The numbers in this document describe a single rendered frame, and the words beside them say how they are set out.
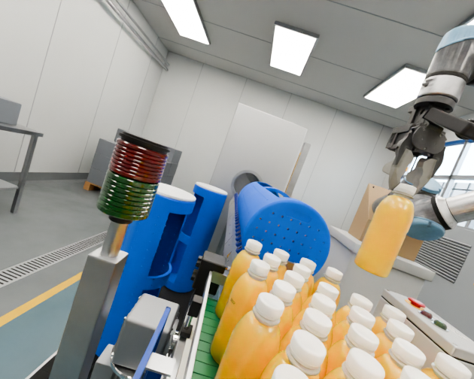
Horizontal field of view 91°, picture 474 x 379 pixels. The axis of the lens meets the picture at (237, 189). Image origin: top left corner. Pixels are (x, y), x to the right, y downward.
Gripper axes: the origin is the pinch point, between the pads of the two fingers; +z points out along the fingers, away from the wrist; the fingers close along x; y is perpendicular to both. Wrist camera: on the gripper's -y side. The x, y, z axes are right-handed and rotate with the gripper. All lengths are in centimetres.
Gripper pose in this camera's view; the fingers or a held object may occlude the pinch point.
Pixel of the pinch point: (405, 188)
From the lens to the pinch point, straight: 63.1
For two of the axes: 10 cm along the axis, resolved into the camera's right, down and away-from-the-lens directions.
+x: -9.4, -3.4, -0.5
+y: -0.1, -1.0, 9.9
